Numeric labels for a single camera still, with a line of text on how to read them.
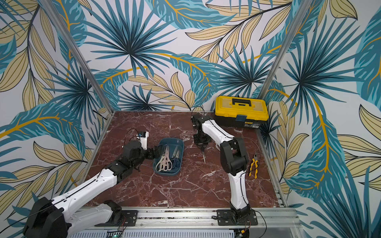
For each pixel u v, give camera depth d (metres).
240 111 0.99
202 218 0.75
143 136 0.70
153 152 0.72
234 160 0.55
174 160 0.90
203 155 0.91
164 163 0.88
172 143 1.03
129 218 0.74
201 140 0.85
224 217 0.73
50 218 0.38
